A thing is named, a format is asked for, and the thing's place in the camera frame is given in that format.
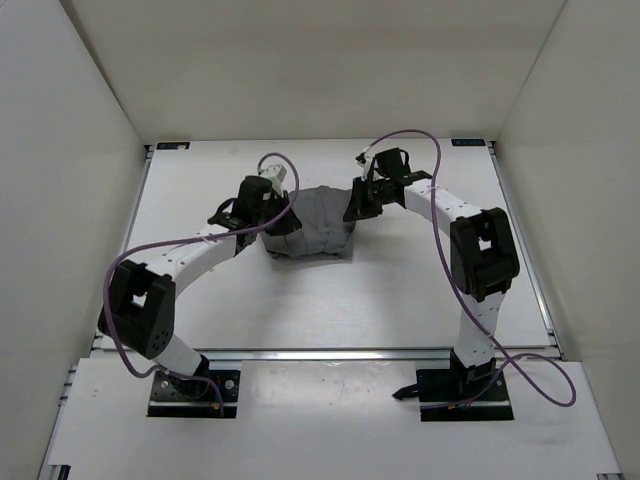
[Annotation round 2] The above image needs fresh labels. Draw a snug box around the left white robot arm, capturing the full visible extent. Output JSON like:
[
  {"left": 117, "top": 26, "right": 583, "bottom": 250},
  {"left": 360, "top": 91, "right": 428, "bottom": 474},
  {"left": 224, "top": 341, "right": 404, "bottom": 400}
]
[{"left": 98, "top": 168, "right": 301, "bottom": 398}]

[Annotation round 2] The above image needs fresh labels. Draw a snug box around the right blue corner label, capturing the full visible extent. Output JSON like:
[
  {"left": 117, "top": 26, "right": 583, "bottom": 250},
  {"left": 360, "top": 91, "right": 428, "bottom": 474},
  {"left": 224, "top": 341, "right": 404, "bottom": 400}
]
[{"left": 451, "top": 138, "right": 486, "bottom": 147}]

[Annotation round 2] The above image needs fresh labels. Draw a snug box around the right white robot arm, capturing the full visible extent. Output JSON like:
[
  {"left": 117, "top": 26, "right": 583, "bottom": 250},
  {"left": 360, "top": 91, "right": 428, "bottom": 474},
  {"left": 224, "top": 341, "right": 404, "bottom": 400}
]
[{"left": 344, "top": 148, "right": 520, "bottom": 401}]

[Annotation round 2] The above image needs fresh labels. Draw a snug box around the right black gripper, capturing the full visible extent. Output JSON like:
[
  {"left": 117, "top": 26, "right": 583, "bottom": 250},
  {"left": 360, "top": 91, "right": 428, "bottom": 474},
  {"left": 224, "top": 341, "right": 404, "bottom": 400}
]
[{"left": 343, "top": 178, "right": 389, "bottom": 224}]

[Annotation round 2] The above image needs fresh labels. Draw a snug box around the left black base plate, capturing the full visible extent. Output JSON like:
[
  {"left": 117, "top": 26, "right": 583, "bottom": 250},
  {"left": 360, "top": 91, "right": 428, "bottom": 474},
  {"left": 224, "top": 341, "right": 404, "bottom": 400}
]
[{"left": 147, "top": 369, "right": 241, "bottom": 419}]

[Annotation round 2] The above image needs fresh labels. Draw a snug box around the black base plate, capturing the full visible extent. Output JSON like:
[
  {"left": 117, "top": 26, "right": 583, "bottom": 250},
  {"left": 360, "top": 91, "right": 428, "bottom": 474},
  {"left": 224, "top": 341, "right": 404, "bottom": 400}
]
[
  {"left": 147, "top": 369, "right": 241, "bottom": 419},
  {"left": 392, "top": 369, "right": 514, "bottom": 422}
]

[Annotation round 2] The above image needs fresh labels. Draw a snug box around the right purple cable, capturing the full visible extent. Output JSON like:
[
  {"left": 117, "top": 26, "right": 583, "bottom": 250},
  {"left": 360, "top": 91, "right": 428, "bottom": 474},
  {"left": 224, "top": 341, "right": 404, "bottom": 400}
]
[{"left": 355, "top": 129, "right": 578, "bottom": 408}]

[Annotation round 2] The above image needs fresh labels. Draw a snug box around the aluminium front rail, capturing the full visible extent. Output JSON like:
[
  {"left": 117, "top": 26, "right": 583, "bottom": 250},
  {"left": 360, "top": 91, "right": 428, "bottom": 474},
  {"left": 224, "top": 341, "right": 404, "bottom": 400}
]
[{"left": 200, "top": 348, "right": 450, "bottom": 362}]

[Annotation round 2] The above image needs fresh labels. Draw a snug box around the grey pleated skirt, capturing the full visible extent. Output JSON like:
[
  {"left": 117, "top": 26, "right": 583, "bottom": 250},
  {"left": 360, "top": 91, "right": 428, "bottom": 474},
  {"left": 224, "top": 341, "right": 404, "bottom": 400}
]
[{"left": 261, "top": 186, "right": 356, "bottom": 259}]

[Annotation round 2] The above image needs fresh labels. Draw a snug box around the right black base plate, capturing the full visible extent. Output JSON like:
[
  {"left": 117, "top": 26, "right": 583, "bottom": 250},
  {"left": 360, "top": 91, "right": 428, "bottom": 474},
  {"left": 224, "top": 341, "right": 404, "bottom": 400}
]
[{"left": 392, "top": 369, "right": 514, "bottom": 422}]

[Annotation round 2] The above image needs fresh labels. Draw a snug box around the purple cable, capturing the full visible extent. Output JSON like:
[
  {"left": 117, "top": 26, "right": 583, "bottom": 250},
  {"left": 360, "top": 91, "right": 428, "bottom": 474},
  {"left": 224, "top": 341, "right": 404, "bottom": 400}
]
[
  {"left": 355, "top": 129, "right": 578, "bottom": 408},
  {"left": 102, "top": 152, "right": 300, "bottom": 379}
]

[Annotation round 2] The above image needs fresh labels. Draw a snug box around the left blue corner label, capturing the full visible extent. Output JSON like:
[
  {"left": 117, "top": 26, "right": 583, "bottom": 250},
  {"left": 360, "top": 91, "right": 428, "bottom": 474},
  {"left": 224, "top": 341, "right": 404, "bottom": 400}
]
[{"left": 155, "top": 142, "right": 190, "bottom": 151}]

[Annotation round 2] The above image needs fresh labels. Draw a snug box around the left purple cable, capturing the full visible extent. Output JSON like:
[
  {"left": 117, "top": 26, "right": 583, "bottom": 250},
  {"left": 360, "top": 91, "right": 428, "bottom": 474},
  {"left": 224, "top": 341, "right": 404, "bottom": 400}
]
[{"left": 102, "top": 152, "right": 300, "bottom": 379}]

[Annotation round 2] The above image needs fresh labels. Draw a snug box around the blue corner label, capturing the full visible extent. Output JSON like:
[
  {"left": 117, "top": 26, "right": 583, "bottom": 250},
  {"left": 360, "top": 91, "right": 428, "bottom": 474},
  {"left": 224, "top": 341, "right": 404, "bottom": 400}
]
[
  {"left": 155, "top": 142, "right": 190, "bottom": 151},
  {"left": 451, "top": 138, "right": 486, "bottom": 147}
]

